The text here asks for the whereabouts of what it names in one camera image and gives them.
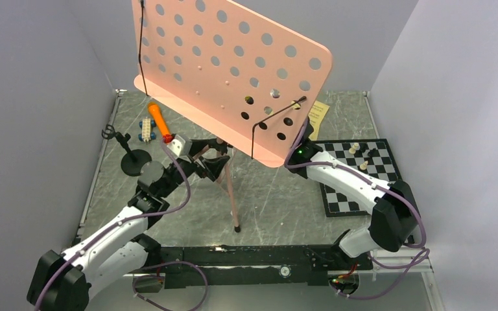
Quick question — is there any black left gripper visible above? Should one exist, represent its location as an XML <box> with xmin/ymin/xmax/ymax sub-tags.
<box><xmin>160</xmin><ymin>141</ymin><xmax>230</xmax><ymax>198</ymax></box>

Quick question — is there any yellow sheet music page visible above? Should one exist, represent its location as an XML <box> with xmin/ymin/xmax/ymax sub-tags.
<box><xmin>308</xmin><ymin>100</ymin><xmax>329</xmax><ymax>141</ymax></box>

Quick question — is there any orange toy microphone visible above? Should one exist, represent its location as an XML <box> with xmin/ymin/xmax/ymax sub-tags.
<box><xmin>148</xmin><ymin>102</ymin><xmax>174</xmax><ymax>143</ymax></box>

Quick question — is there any black microphone stand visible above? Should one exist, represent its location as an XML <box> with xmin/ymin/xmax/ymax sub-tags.
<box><xmin>101</xmin><ymin>124</ymin><xmax>152</xmax><ymax>177</ymax></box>

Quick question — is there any pink music stand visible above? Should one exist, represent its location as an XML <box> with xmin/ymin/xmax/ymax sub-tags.
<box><xmin>130</xmin><ymin>0</ymin><xmax>333</xmax><ymax>233</ymax></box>

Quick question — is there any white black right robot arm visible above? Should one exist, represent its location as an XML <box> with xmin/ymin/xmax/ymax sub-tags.
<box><xmin>286</xmin><ymin>139</ymin><xmax>423</xmax><ymax>270</ymax></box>

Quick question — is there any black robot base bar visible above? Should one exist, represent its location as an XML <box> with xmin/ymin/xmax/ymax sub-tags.
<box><xmin>136</xmin><ymin>245</ymin><xmax>373</xmax><ymax>289</ymax></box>

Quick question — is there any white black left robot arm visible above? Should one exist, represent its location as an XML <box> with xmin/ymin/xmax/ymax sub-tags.
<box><xmin>27</xmin><ymin>134</ymin><xmax>231</xmax><ymax>310</ymax></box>

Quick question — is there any white chess piece upper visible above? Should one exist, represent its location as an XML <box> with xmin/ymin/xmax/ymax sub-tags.
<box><xmin>349</xmin><ymin>143</ymin><xmax>360</xmax><ymax>154</ymax></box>

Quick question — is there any white chess piece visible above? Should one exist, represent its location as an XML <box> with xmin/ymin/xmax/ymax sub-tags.
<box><xmin>349</xmin><ymin>143</ymin><xmax>360</xmax><ymax>154</ymax></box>
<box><xmin>359</xmin><ymin>161</ymin><xmax>368</xmax><ymax>171</ymax></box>

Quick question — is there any black chess piece left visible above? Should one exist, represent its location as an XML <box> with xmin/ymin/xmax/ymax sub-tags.
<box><xmin>358</xmin><ymin>143</ymin><xmax>368</xmax><ymax>155</ymax></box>

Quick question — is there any black chess piece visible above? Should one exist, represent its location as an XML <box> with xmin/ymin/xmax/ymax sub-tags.
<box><xmin>358</xmin><ymin>143</ymin><xmax>368</xmax><ymax>155</ymax></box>
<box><xmin>367</xmin><ymin>148</ymin><xmax>380</xmax><ymax>157</ymax></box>

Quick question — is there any white chess piece lower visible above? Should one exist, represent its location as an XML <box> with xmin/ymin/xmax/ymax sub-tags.
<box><xmin>359</xmin><ymin>161</ymin><xmax>368</xmax><ymax>171</ymax></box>

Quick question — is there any white blue toy car chassis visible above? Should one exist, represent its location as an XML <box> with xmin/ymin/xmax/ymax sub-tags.
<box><xmin>138</xmin><ymin>117</ymin><xmax>156</xmax><ymax>143</ymax></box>

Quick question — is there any black white chessboard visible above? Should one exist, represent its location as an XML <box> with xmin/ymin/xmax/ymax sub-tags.
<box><xmin>313</xmin><ymin>138</ymin><xmax>405</xmax><ymax>218</ymax></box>

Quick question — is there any black chess piece right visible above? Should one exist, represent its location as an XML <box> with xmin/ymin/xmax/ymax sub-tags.
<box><xmin>367</xmin><ymin>148</ymin><xmax>380</xmax><ymax>157</ymax></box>

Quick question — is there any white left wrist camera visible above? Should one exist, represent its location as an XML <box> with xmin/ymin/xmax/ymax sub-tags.
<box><xmin>163</xmin><ymin>134</ymin><xmax>192</xmax><ymax>159</ymax></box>

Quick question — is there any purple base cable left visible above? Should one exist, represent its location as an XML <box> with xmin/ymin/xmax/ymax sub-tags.
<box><xmin>132</xmin><ymin>260</ymin><xmax>209</xmax><ymax>311</ymax></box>

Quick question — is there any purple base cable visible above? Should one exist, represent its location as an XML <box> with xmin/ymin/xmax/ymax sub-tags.
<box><xmin>132</xmin><ymin>260</ymin><xmax>209</xmax><ymax>311</ymax></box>
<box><xmin>334</xmin><ymin>249</ymin><xmax>431</xmax><ymax>301</ymax></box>

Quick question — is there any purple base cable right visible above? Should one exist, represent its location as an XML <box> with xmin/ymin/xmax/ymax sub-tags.
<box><xmin>334</xmin><ymin>249</ymin><xmax>431</xmax><ymax>301</ymax></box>

